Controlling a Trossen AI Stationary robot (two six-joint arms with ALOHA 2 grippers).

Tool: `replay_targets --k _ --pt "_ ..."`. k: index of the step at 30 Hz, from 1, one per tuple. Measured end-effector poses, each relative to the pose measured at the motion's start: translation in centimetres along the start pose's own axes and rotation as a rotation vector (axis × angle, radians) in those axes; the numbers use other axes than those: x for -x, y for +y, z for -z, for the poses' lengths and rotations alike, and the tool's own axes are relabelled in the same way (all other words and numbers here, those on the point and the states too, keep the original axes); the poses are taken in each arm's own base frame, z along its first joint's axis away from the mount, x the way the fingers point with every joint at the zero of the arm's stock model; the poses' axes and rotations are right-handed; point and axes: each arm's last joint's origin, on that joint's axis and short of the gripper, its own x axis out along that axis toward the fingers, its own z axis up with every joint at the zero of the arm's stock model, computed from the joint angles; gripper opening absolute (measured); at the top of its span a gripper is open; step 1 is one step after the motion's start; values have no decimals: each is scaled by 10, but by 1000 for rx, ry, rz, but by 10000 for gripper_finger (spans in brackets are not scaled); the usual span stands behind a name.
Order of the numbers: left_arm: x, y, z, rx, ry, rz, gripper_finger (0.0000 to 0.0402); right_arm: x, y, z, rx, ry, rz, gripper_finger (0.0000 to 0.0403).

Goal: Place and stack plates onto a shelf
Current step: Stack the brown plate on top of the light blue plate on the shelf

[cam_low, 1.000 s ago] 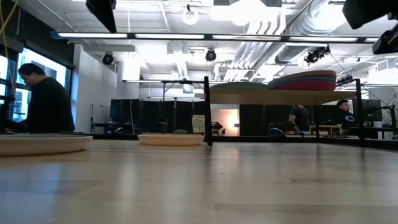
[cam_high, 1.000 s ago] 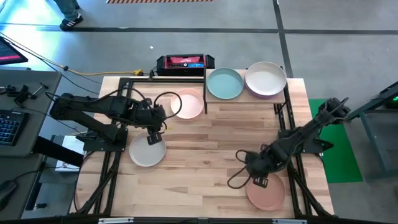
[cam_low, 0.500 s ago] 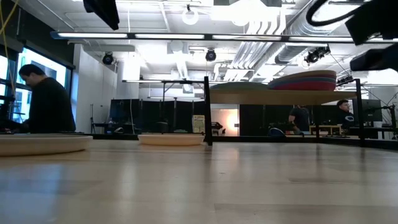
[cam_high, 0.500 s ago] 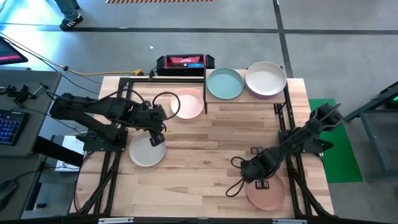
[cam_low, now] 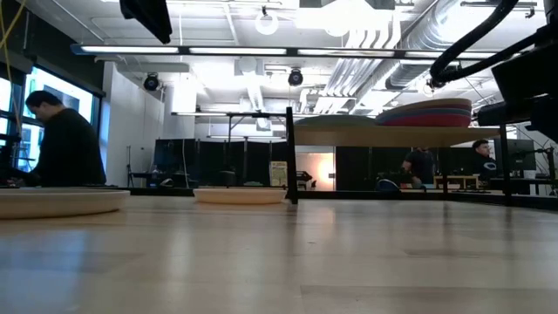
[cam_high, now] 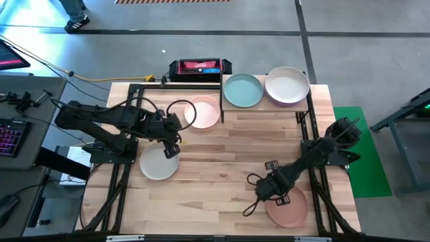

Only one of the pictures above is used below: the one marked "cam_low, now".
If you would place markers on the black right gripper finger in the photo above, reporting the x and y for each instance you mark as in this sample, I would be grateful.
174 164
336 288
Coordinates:
497 114

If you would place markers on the pink plate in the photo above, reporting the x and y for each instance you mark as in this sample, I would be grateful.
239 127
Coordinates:
427 121

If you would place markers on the peach plate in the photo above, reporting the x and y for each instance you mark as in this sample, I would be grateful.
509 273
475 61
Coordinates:
240 196

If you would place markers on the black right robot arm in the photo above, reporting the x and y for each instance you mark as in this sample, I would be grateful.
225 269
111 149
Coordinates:
553 11

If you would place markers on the wooden shelf with black legs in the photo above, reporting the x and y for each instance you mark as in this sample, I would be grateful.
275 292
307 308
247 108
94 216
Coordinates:
392 136

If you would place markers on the long ceiling light bar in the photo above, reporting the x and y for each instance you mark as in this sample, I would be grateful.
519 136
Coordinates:
131 49

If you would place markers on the black computer monitor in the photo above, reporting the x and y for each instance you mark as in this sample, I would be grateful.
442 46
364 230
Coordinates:
521 154

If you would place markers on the person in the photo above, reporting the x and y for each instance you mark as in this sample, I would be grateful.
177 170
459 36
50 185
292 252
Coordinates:
70 148
481 163
420 163

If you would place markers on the wooden bench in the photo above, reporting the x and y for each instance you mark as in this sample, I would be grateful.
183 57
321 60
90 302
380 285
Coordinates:
457 178

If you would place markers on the blue chair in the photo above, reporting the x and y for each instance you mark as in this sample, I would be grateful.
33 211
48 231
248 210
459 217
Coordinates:
388 186

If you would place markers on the black tripod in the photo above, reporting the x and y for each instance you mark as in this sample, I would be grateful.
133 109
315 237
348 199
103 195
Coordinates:
130 168

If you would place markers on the black room partition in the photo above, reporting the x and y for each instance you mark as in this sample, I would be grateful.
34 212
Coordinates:
209 159

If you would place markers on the yellow sign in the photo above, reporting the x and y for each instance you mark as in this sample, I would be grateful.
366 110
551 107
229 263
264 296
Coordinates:
278 173

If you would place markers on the ribbed silver air duct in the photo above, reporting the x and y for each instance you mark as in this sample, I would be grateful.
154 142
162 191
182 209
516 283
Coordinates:
418 43

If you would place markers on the large window black frame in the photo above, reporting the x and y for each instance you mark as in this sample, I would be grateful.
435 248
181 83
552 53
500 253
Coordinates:
93 131

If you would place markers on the black metal frame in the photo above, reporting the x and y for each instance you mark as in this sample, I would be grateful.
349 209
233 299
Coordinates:
244 114

